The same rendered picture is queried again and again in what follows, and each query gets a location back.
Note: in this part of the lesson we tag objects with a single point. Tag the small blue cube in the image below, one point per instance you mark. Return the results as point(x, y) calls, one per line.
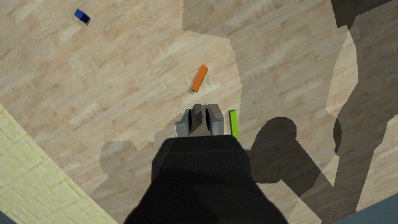
point(81, 16)

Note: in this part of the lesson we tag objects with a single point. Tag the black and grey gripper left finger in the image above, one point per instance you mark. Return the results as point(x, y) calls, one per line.
point(183, 127)

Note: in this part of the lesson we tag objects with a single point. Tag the orange rod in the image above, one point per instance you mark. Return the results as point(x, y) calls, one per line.
point(199, 77)

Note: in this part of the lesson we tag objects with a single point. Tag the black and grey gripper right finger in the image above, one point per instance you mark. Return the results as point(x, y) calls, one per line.
point(213, 124)

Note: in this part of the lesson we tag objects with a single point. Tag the lime green rod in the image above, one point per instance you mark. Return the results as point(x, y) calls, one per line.
point(233, 123)

